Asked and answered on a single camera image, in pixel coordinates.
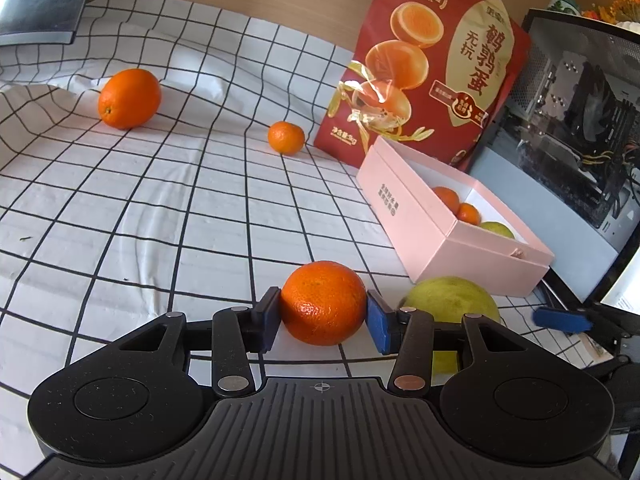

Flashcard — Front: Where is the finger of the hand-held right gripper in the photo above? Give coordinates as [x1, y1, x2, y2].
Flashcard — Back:
[580, 354, 632, 381]
[532, 304, 640, 340]

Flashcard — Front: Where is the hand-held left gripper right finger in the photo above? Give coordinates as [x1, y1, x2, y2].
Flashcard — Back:
[366, 290, 531, 396]

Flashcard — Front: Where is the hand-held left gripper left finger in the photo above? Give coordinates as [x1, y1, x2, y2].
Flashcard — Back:
[117, 286, 281, 398]

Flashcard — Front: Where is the small mandarin orange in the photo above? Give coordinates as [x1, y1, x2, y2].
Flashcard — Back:
[267, 121, 306, 156]
[280, 260, 368, 347]
[431, 186, 462, 213]
[456, 202, 482, 226]

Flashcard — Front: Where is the green guava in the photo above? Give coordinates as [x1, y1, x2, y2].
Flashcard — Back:
[400, 276, 502, 375]
[479, 221, 516, 240]

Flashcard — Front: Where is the pink cardboard box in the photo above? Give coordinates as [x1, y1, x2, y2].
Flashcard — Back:
[356, 136, 556, 298]

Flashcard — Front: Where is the white box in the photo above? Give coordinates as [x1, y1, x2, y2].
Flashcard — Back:
[600, 255, 640, 311]

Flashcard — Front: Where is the white black checked cloth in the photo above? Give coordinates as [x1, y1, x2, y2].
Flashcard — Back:
[0, 0, 621, 466]

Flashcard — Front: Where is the black computer case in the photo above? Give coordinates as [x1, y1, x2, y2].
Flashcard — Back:
[470, 7, 640, 306]

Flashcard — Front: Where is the large orange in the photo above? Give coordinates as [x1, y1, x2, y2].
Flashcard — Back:
[98, 68, 163, 130]

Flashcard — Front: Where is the red printed bag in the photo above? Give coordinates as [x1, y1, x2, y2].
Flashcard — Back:
[314, 0, 532, 173]

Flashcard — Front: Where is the orange yellow flower bunch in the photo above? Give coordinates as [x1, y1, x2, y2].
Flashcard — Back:
[582, 0, 640, 25]

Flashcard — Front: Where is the silver grey appliance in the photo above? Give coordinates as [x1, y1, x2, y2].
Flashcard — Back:
[0, 0, 96, 47]

